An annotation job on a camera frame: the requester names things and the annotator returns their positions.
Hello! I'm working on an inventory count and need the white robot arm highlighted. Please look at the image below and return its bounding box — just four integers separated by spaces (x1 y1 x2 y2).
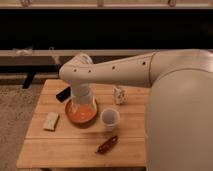
59 49 213 171

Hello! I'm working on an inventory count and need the orange bowl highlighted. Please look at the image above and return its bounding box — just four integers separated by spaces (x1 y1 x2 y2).
65 99 98 124

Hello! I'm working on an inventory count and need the black rectangular object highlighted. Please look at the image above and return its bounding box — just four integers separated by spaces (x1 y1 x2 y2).
56 87 71 102

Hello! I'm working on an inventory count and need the wooden table board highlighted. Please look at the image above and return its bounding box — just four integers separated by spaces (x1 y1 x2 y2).
16 79 149 169

